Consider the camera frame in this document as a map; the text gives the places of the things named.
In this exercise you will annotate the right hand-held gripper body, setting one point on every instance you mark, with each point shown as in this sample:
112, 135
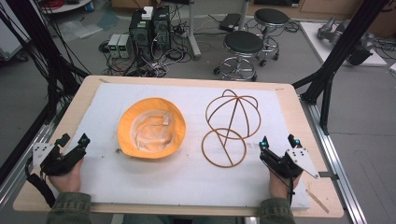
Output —
285, 163

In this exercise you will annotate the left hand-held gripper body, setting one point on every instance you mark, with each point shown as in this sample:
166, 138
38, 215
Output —
59, 163

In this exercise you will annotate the person's left hand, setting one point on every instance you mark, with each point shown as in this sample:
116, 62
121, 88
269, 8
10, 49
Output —
67, 180

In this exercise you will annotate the person's right hand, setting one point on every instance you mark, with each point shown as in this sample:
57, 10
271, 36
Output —
280, 186

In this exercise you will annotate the thin wooden stick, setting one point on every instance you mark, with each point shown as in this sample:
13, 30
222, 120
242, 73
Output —
317, 201

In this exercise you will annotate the orange bucket hat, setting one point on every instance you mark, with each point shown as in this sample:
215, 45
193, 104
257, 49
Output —
151, 127

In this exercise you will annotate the white foam mat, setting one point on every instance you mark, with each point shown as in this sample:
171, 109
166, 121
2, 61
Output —
186, 180

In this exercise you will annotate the white bench power supply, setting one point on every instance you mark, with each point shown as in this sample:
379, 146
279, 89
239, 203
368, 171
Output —
124, 46
114, 45

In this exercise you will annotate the white floor platform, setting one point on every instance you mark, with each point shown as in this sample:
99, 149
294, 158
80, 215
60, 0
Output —
320, 43

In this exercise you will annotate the black round stool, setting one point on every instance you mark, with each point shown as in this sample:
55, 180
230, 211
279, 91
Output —
243, 43
271, 17

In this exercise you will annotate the black computer tower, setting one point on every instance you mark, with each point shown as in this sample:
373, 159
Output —
162, 29
141, 34

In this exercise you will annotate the flat black case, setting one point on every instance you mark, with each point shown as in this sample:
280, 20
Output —
229, 21

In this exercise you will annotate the grey metal stand leg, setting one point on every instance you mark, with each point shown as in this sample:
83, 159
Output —
193, 34

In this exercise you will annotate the round white table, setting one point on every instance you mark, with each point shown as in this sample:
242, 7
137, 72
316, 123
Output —
62, 4

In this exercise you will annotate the small white box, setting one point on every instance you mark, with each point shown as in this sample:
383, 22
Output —
147, 12

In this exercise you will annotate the aluminium rail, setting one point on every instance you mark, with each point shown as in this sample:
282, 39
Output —
336, 161
21, 155

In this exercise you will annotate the black metal frame post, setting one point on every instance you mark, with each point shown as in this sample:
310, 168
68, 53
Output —
342, 49
40, 46

